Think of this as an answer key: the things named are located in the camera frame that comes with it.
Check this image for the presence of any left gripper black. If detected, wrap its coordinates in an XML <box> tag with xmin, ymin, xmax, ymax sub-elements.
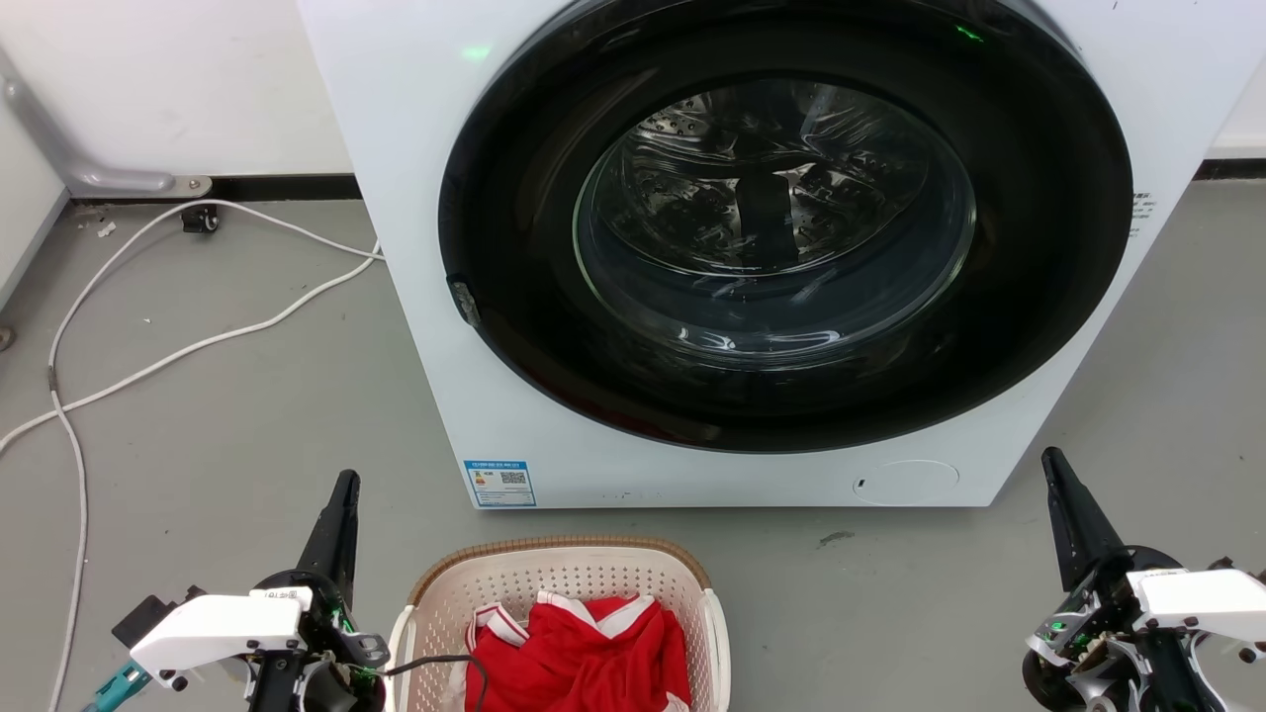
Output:
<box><xmin>246</xmin><ymin>469</ymin><xmax>393</xmax><ymax>712</ymax></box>

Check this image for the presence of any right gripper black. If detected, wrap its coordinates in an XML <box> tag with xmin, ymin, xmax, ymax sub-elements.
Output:
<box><xmin>1021</xmin><ymin>446</ymin><xmax>1232</xmax><ymax>712</ymax></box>

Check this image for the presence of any white woven laundry basket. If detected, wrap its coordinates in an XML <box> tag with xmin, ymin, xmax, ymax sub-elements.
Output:
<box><xmin>386</xmin><ymin>536</ymin><xmax>732</xmax><ymax>712</ymax></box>

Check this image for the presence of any blue energy label sticker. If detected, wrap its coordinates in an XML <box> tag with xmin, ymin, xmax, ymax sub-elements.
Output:
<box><xmin>463</xmin><ymin>459</ymin><xmax>538</xmax><ymax>509</ymax></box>

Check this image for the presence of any round white filter cover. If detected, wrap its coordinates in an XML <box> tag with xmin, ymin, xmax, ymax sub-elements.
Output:
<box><xmin>853</xmin><ymin>459</ymin><xmax>961</xmax><ymax>506</ymax></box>

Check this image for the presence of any red garment with white trim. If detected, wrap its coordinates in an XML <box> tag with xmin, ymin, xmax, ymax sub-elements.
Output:
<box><xmin>463</xmin><ymin>590</ymin><xmax>692</xmax><ymax>712</ymax></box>

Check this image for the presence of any black round washer door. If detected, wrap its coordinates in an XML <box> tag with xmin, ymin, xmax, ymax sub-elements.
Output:
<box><xmin>437</xmin><ymin>0</ymin><xmax>1134</xmax><ymax>455</ymax></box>

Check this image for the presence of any white front-load washing machine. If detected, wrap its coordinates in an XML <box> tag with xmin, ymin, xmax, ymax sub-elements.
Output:
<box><xmin>297</xmin><ymin>0</ymin><xmax>1266</xmax><ymax>510</ymax></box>

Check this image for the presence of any steel washer drum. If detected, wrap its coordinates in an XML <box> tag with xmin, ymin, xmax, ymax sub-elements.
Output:
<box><xmin>574</xmin><ymin>79</ymin><xmax>978</xmax><ymax>373</ymax></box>

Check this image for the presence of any grey drain pipe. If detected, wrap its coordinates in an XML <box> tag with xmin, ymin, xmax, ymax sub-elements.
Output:
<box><xmin>0</xmin><ymin>47</ymin><xmax>214</xmax><ymax>198</ymax></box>

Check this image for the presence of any thin black left gripper cable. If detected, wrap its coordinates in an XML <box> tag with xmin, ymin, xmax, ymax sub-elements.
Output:
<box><xmin>381</xmin><ymin>653</ymin><xmax>491</xmax><ymax>712</ymax></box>

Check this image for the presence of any white floor cable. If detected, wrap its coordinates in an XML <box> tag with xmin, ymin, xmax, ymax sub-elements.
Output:
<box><xmin>0</xmin><ymin>240</ymin><xmax>383</xmax><ymax>455</ymax></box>

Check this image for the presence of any teal cable connector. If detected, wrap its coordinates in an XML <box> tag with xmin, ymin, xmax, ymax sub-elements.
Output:
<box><xmin>84</xmin><ymin>661</ymin><xmax>151</xmax><ymax>712</ymax></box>

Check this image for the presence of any long white looping cable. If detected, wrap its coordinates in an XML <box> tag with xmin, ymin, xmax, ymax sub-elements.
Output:
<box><xmin>45</xmin><ymin>199</ymin><xmax>386</xmax><ymax>712</ymax></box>

